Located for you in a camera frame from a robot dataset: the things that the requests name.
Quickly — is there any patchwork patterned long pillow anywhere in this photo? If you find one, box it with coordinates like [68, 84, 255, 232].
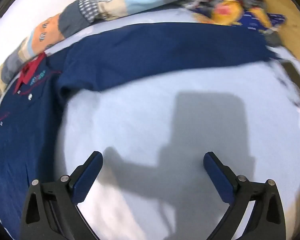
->
[0, 0, 178, 99]

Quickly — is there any colourful yellow blue cloth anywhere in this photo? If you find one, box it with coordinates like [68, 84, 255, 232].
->
[179, 0, 286, 33]

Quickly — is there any wooden headboard panel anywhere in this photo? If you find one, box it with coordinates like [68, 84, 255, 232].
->
[265, 0, 300, 61]

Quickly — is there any navy blue work shirt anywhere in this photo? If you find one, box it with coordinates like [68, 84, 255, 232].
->
[0, 23, 275, 239]

